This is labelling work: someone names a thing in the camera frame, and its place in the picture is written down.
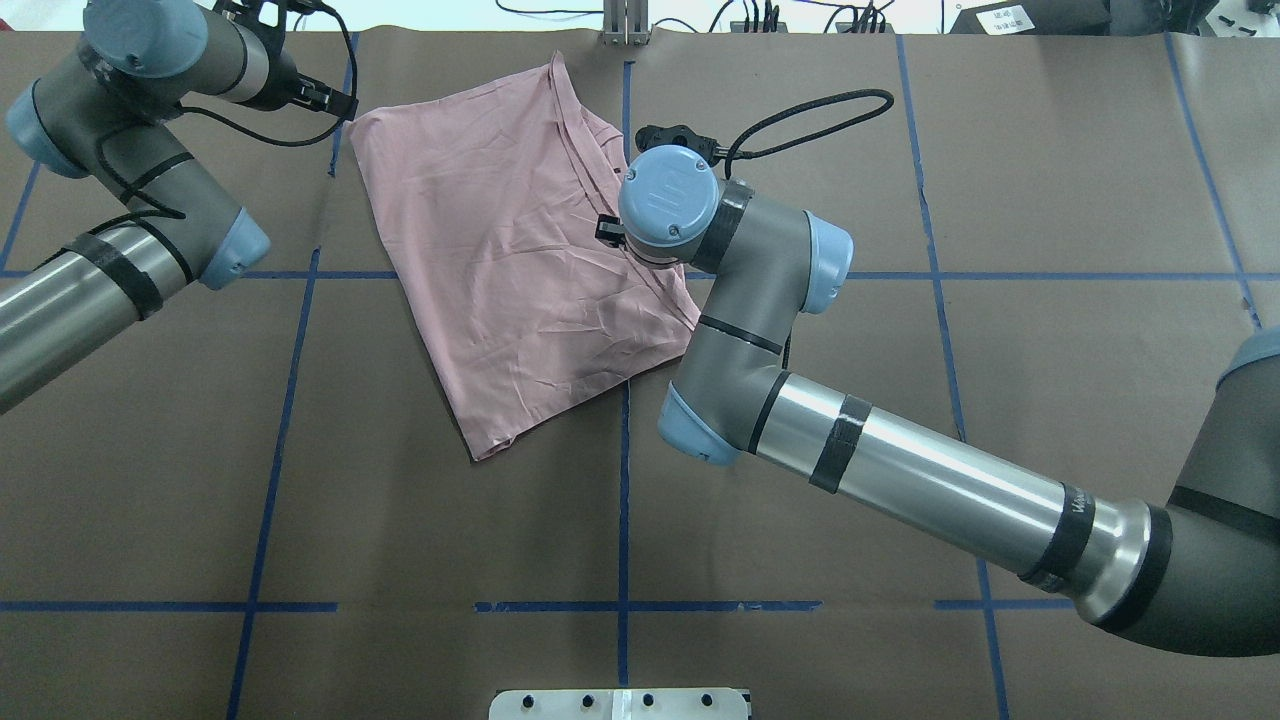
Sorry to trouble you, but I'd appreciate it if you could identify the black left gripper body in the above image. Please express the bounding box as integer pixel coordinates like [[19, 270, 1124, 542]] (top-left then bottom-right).
[[270, 67, 312, 111]]

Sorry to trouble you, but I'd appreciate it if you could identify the pink Snoopy t-shirt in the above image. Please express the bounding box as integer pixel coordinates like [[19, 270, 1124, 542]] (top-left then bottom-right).
[[349, 53, 699, 461]]

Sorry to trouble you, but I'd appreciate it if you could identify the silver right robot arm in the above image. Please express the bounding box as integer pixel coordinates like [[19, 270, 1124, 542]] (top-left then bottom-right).
[[596, 145, 1277, 657]]

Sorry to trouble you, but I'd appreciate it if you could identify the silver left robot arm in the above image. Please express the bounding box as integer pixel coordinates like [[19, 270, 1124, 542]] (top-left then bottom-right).
[[1, 1, 358, 411]]

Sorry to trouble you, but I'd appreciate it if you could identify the black USB hub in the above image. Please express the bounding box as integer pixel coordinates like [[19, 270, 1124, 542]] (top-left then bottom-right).
[[719, 1, 788, 35], [822, 3, 892, 35]]

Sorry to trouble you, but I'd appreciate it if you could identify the black box with label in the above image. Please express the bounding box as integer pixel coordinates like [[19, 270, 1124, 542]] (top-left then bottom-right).
[[946, 1, 1112, 36]]

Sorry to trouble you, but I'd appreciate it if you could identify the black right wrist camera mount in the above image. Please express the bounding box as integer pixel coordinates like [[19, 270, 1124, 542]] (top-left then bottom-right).
[[634, 124, 730, 167]]

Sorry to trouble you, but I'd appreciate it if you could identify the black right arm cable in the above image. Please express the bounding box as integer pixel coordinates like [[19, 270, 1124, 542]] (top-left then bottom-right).
[[712, 88, 897, 167]]

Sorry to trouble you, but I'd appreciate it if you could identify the aluminium frame post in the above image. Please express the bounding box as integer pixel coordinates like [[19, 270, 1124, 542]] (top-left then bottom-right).
[[599, 0, 652, 47]]

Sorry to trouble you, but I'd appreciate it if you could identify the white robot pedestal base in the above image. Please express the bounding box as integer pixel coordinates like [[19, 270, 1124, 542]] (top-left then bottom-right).
[[488, 687, 755, 719]]

